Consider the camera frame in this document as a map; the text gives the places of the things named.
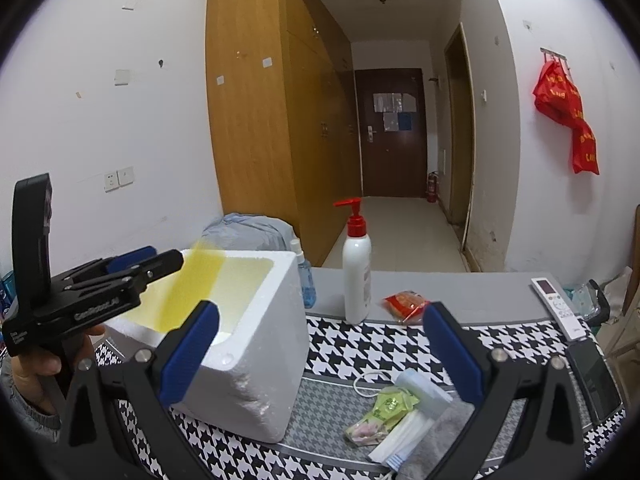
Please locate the white wall switch plate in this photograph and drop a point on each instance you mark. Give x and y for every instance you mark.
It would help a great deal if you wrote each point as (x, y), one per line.
(122, 77)

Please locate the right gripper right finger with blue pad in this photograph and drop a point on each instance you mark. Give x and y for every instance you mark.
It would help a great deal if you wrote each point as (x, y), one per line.
(480, 380)

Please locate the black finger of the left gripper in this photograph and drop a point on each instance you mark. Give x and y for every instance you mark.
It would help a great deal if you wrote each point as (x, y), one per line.
(159, 266)

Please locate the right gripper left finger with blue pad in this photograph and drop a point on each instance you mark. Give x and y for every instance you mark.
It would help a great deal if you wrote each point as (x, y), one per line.
(156, 379)

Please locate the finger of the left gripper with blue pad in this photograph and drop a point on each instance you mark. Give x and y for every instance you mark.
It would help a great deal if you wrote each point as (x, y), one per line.
(103, 266)

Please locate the wall socket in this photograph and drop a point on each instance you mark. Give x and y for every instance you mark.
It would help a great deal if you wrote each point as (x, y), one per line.
(118, 179)

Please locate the blue box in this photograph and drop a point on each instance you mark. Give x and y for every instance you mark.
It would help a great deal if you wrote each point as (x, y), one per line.
(7, 293)

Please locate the red plastic bags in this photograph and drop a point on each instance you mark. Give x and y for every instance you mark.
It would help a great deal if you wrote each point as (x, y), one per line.
(557, 97)

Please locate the wall hook rack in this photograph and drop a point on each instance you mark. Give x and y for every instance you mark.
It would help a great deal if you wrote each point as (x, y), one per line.
(555, 56)

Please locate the red fire extinguisher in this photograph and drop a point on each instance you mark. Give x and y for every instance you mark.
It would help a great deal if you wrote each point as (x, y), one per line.
(432, 187)

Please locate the wooden wardrobe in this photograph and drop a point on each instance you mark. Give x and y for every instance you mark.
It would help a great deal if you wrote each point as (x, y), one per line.
(282, 114)

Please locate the blue face mask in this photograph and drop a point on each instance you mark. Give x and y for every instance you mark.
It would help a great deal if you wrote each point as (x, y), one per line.
(433, 401)

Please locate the houndstooth table mat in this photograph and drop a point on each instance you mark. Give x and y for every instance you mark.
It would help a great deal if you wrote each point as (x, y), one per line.
(371, 354)

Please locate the red snack packet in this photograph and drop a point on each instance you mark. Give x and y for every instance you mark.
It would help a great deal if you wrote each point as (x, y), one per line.
(406, 306)

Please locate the person's left hand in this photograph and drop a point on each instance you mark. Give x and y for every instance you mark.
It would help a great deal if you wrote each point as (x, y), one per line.
(28, 369)

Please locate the grey towel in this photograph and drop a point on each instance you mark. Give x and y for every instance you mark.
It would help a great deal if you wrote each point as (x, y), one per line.
(437, 442)

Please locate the yellow cloth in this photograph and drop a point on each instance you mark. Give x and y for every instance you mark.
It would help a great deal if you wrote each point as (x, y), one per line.
(192, 287)

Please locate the black smartphone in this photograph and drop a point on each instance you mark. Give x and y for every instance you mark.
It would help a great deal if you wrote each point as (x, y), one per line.
(595, 381)

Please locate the wooden side door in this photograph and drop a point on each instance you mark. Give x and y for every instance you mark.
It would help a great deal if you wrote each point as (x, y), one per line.
(462, 134)

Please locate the white remote control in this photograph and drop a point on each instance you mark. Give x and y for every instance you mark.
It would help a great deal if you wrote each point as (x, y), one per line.
(559, 310)

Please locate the dark brown entrance door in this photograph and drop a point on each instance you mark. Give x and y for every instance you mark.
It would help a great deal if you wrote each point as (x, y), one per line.
(392, 123)

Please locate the grey covered bundle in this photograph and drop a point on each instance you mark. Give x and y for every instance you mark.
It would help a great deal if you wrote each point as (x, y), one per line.
(249, 232)

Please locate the pink candy packet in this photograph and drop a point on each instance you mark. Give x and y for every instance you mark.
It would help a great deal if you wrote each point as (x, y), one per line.
(366, 432)

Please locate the white lotion pump bottle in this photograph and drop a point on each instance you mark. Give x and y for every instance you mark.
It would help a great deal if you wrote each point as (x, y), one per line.
(356, 261)

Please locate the white face mask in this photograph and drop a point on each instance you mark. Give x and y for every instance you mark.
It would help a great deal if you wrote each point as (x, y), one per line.
(396, 448)

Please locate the white foam box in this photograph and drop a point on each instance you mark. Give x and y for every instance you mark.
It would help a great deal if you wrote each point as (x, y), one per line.
(249, 379)

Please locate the green tissue packet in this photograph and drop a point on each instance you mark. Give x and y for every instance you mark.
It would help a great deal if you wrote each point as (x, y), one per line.
(391, 405)

